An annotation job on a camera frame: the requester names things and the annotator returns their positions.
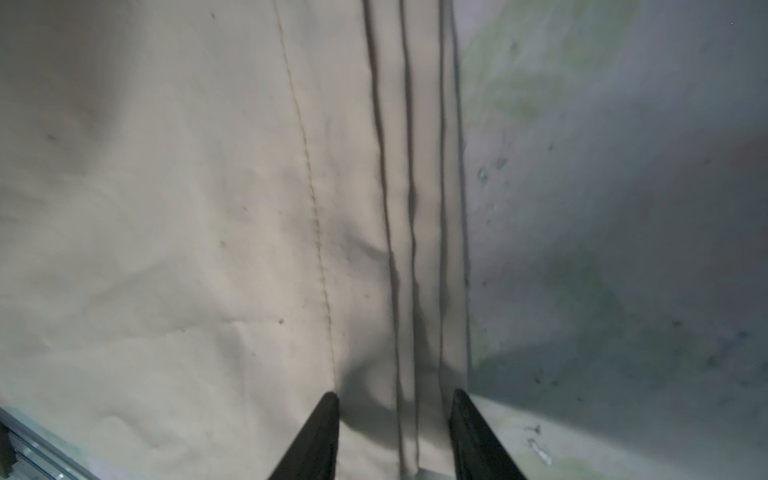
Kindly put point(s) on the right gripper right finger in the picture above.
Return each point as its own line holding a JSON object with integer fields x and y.
{"x": 478, "y": 453}

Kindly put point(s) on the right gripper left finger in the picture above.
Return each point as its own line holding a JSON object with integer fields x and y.
{"x": 313, "y": 453}

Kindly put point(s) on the beige drawstring shorts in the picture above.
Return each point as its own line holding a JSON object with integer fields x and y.
{"x": 214, "y": 212}

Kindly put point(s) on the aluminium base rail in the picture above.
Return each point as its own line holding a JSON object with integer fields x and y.
{"x": 27, "y": 455}

